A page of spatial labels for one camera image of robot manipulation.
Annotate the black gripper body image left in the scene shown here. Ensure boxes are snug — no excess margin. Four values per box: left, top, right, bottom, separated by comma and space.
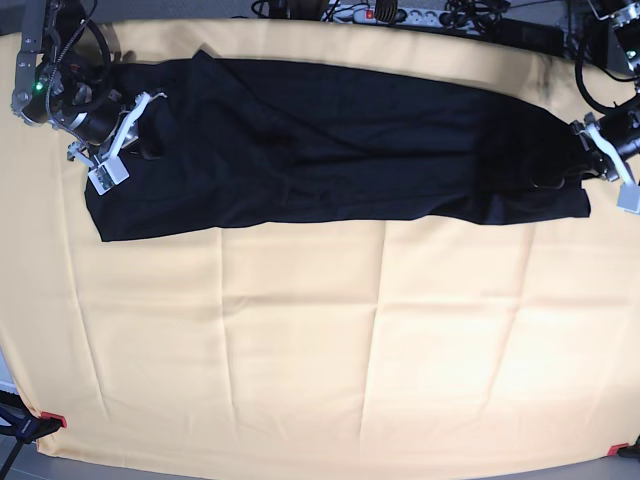
64, 88, 164, 170

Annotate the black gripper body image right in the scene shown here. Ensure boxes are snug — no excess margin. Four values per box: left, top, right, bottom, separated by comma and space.
529, 112, 640, 191

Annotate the dark navy T-shirt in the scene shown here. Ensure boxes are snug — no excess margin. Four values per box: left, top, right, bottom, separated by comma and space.
85, 51, 591, 242

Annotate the white power strip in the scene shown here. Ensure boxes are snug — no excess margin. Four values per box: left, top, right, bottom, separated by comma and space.
337, 5, 475, 31

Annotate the yellow table cloth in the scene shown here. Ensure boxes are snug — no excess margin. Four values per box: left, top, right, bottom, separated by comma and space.
1, 35, 639, 479

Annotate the red-black clamp right corner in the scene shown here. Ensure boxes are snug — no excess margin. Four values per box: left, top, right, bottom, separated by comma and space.
607, 437, 640, 461

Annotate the red-black clamp corner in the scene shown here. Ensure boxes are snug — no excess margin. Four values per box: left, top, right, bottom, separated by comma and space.
607, 437, 640, 461
1, 408, 67, 444

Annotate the red-black clamp left corner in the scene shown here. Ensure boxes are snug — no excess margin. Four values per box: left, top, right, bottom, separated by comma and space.
1, 408, 67, 444

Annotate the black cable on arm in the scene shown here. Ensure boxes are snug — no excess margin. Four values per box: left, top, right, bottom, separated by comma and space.
573, 19, 636, 121

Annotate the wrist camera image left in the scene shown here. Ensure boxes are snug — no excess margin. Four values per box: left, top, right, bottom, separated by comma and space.
88, 156, 129, 195

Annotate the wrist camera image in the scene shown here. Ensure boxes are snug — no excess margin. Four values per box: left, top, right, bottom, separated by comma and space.
617, 183, 640, 215
88, 156, 129, 195

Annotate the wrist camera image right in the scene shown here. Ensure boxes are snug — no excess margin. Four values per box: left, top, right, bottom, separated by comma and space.
617, 183, 640, 215

